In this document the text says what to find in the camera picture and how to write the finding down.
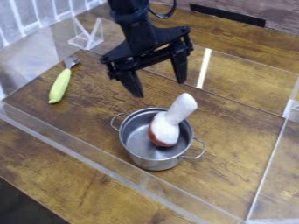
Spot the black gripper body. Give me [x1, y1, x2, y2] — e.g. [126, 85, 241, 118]
[100, 11, 194, 80]

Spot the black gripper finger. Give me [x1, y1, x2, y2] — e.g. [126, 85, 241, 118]
[171, 53, 188, 84]
[118, 71, 144, 98]

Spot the white plush mushroom red cap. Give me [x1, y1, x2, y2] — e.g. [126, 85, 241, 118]
[148, 93, 198, 147]

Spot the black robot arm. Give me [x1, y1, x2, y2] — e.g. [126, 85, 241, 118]
[100, 0, 194, 98]

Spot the silver metal pot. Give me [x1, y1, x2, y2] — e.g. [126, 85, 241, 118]
[110, 108, 206, 171]

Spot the clear acrylic triangular stand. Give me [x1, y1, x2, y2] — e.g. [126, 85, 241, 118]
[68, 17, 104, 50]

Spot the black bar on table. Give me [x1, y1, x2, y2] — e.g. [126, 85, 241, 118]
[190, 3, 267, 27]

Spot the black cable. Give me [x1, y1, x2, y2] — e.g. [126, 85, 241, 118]
[148, 0, 178, 20]

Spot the yellow handled metal peeler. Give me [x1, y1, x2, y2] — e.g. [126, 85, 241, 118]
[48, 57, 80, 104]

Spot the clear acrylic tray wall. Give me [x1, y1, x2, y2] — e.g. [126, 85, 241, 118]
[0, 101, 299, 224]

